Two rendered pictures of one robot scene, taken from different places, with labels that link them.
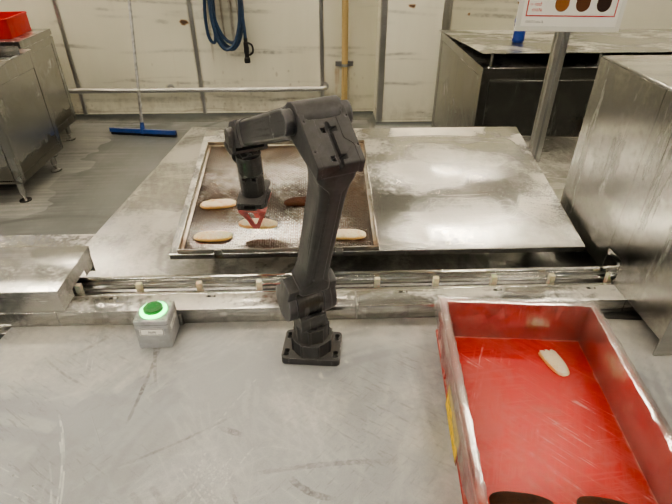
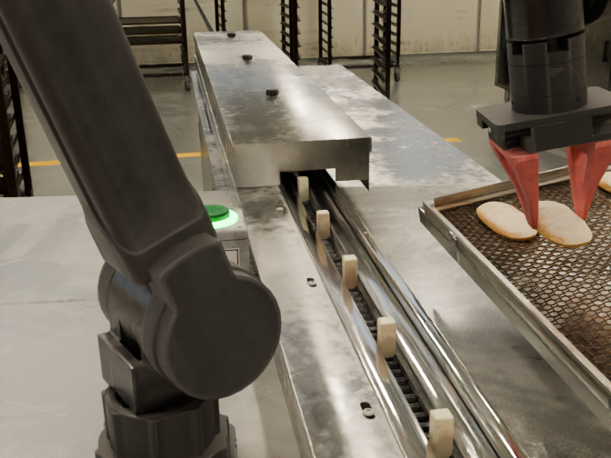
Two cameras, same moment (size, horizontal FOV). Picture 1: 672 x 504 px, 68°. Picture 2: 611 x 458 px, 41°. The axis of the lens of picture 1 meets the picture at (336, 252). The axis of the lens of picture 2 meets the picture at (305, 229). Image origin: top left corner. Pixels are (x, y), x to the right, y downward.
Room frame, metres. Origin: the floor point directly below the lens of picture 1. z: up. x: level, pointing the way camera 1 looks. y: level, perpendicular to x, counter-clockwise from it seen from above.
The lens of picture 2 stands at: (0.80, -0.41, 1.17)
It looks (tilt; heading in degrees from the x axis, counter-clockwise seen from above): 20 degrees down; 83
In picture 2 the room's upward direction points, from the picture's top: 1 degrees counter-clockwise
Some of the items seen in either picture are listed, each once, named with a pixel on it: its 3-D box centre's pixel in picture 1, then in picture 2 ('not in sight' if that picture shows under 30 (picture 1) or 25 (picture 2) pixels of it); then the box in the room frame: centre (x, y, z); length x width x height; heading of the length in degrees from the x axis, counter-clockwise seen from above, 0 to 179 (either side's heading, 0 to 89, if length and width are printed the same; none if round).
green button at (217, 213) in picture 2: (153, 309); (210, 217); (0.80, 0.38, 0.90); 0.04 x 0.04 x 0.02
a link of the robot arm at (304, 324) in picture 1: (304, 301); (182, 323); (0.78, 0.06, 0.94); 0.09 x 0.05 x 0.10; 27
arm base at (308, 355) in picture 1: (312, 335); (165, 443); (0.76, 0.05, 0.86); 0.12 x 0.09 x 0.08; 86
